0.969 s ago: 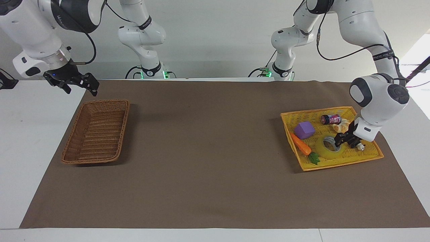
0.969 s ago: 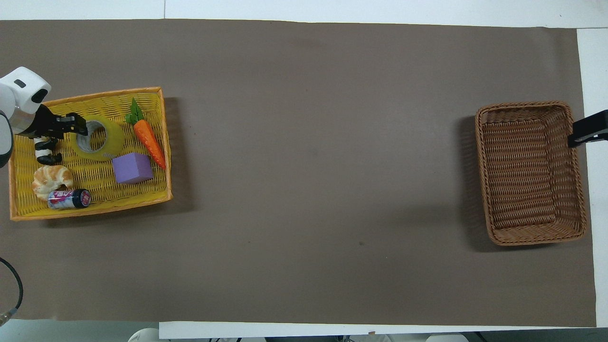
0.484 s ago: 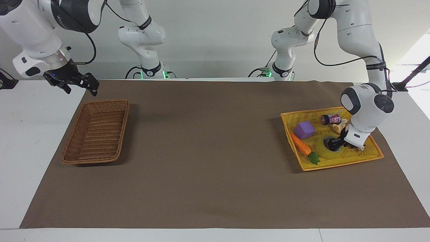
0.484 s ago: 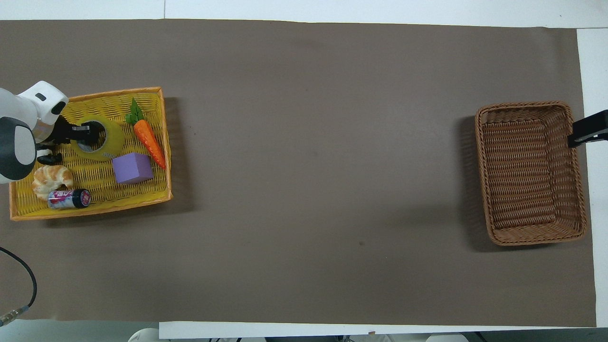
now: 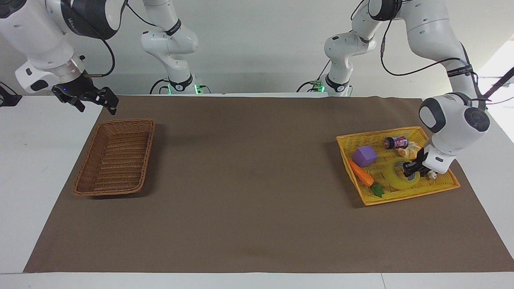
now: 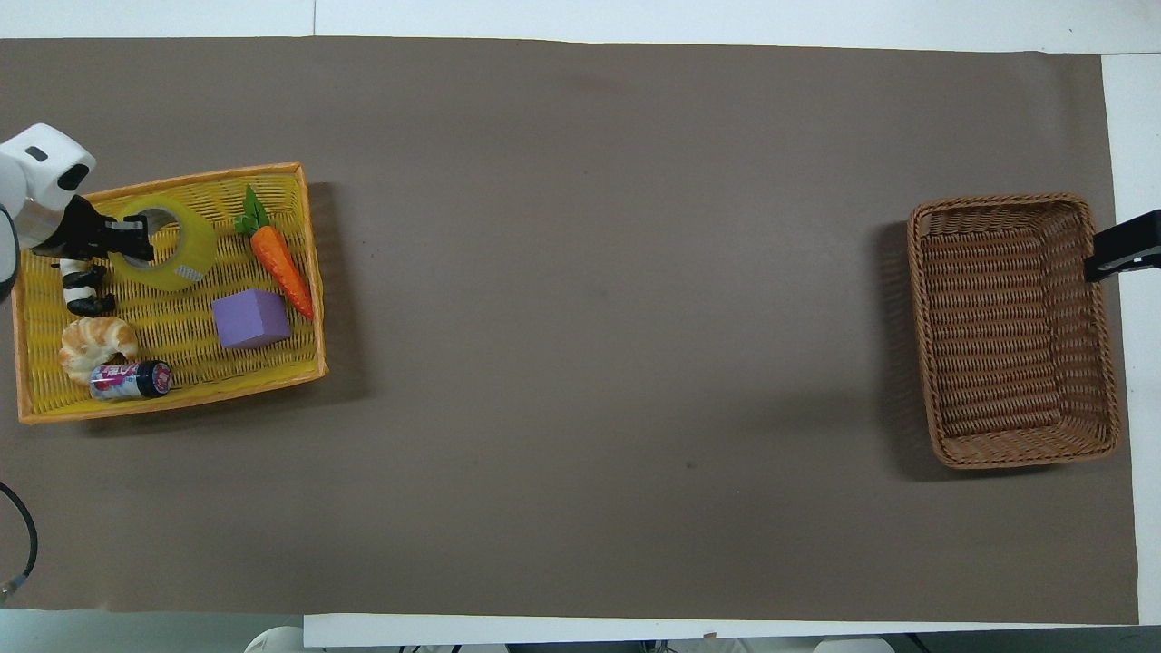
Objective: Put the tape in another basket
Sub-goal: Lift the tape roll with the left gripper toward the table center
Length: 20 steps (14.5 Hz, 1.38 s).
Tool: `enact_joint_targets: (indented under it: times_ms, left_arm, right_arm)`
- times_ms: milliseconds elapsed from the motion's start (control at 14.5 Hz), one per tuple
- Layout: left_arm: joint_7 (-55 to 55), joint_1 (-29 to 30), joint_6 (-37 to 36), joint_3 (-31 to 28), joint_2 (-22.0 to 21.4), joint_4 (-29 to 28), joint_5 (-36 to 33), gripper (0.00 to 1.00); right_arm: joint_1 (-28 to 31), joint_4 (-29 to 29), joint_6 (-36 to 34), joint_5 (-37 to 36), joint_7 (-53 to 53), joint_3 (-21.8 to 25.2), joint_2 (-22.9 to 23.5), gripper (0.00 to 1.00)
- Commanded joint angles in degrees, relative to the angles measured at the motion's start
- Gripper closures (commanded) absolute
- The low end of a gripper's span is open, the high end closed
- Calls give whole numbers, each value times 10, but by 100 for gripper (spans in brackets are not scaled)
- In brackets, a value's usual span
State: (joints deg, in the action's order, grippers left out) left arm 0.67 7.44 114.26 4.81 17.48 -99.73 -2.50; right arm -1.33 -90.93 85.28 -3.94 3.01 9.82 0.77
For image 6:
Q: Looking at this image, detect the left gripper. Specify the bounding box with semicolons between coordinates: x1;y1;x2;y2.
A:
34;194;156;318

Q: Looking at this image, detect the yellow tape roll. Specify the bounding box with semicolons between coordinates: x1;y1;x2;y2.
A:
107;193;220;293

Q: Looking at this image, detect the yellow wicker basket orange rim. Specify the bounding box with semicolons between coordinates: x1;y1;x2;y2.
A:
11;161;330;426

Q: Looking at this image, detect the brown wicker basket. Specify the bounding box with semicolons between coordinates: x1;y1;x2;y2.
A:
907;191;1124;471

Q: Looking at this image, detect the croissant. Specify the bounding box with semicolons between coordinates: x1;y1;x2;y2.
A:
58;316;141;386

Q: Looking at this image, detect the small drink can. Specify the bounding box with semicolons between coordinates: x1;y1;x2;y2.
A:
88;359;174;403

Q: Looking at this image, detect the purple foam block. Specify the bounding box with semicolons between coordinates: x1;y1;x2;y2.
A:
211;288;293;352

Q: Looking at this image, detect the orange toy carrot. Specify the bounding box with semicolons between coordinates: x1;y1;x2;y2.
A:
232;184;317;322

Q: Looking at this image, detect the black cable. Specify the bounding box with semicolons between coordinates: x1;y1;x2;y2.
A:
0;481;40;606

